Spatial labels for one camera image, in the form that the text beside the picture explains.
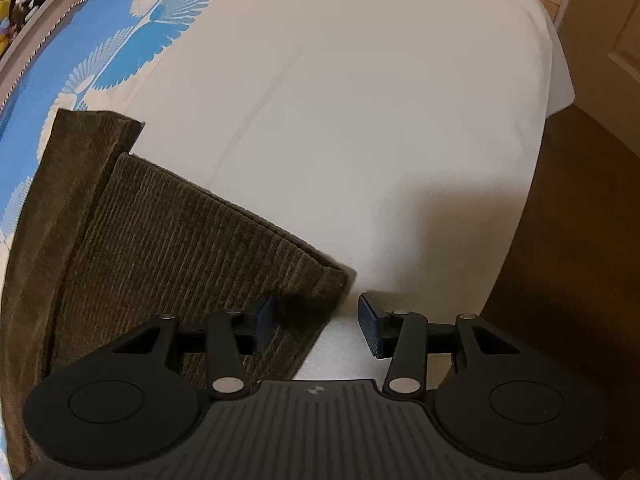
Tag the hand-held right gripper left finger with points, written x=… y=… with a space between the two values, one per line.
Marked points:
x=265 y=321

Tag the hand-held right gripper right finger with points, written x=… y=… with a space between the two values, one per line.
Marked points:
x=370 y=327

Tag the blue white printed bedsheet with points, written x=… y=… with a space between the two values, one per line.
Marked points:
x=375 y=135

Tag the beige cabinet door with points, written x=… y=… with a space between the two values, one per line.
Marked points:
x=607 y=30

